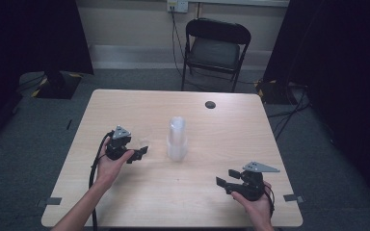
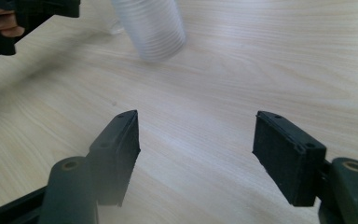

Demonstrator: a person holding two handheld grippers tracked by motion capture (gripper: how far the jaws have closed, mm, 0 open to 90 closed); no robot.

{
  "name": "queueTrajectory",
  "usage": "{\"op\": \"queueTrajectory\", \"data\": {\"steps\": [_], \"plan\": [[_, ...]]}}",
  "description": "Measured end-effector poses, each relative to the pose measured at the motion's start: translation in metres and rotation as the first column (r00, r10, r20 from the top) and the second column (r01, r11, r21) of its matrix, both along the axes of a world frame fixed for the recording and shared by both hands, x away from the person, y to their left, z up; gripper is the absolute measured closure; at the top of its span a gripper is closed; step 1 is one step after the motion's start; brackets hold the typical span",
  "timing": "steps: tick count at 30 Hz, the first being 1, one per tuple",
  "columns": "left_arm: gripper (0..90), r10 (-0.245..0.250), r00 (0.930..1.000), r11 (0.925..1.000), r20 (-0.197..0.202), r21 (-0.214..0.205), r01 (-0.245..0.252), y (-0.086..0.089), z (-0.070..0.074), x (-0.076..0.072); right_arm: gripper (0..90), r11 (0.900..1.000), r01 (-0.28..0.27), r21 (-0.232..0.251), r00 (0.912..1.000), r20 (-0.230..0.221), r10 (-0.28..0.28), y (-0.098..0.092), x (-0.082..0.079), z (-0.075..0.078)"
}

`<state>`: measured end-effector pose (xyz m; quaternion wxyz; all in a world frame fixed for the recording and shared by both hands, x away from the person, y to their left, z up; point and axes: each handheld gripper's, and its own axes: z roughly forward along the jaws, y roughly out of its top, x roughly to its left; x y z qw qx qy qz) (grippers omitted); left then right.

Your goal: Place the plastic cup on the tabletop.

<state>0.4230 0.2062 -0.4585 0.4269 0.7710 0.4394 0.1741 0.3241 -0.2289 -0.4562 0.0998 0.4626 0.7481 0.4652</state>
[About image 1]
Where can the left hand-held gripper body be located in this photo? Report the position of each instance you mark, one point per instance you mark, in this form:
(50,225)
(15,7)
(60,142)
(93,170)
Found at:
(118,144)

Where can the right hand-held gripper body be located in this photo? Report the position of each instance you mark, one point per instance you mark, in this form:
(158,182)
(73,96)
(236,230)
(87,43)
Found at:
(253,186)

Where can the single clear plastic cup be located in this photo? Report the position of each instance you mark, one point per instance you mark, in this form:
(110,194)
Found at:
(144,142)

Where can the stack of clear plastic cups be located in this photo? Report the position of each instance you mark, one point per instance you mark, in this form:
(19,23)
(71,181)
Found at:
(177,141)

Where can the person's right hand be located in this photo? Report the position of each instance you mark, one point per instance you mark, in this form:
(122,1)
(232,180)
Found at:
(257,208)

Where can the person's left hand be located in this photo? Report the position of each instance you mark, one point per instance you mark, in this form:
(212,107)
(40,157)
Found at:
(109,170)

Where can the grey tape strip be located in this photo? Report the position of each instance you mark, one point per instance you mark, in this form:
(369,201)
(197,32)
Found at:
(294,198)
(49,201)

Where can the small dark floor strip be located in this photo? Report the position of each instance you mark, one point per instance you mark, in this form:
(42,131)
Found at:
(69,124)

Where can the black round table grommet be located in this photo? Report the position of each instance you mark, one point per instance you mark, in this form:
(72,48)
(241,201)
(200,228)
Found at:
(210,104)

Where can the black stand base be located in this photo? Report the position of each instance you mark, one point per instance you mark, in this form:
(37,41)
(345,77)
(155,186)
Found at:
(58,86)
(274,93)

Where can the black folding chair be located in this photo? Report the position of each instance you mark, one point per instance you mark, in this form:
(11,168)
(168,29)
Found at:
(216,53)

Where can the black curtain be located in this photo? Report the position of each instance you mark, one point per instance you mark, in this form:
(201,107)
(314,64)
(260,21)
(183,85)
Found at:
(343,80)
(19,38)

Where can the white wall socket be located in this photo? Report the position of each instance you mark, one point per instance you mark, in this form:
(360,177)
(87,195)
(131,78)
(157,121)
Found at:
(177,5)

